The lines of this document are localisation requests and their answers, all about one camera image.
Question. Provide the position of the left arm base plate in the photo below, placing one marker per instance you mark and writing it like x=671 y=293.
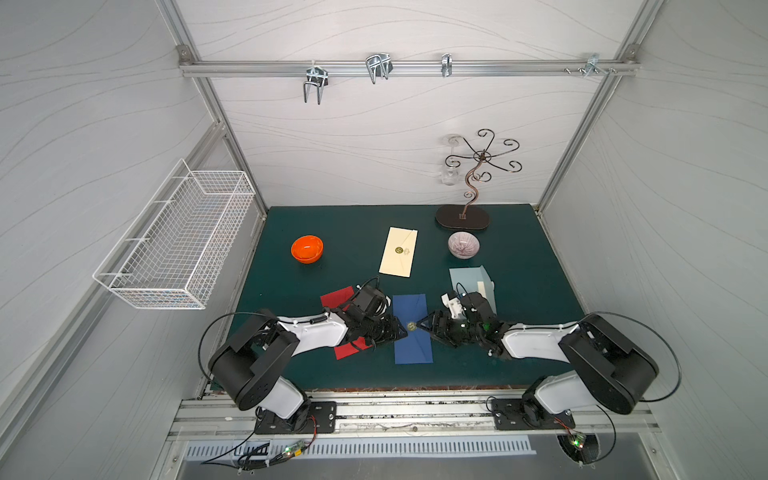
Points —
x=312 y=417

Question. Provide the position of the metal hook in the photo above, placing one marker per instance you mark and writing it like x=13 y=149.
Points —
x=316 y=80
x=379 y=66
x=446 y=65
x=592 y=67

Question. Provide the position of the striped ceramic bowl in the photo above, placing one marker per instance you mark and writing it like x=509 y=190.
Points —
x=463 y=245

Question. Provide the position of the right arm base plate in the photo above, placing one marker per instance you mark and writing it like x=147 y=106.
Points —
x=510 y=414

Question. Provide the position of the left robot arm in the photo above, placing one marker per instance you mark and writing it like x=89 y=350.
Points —
x=249 y=366

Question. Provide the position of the cream envelope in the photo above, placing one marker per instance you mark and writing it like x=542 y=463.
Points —
x=398 y=254

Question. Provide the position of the dark jewelry stand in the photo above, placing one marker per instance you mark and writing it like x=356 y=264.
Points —
x=469 y=216

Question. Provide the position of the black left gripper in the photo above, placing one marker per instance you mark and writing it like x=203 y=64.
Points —
x=384 y=327

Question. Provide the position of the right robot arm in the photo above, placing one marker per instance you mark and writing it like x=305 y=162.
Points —
x=607 y=368

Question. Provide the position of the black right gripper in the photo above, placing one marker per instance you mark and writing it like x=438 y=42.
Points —
x=447 y=327

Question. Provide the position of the aluminium crossbar rail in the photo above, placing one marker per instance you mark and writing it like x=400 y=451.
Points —
x=401 y=68

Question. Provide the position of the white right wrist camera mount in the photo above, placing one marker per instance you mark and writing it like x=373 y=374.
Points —
x=454 y=306

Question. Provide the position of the light blue envelope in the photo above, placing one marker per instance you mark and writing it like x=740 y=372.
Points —
x=474 y=279

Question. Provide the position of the dark blue envelope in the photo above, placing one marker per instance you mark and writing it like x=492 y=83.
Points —
x=415 y=348

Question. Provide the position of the white wire basket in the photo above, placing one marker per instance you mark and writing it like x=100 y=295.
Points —
x=171 y=255

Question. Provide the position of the orange plastic bowl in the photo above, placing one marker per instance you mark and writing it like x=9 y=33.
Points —
x=307 y=249

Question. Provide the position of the red envelope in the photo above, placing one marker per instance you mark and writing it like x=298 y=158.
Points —
x=334 y=300

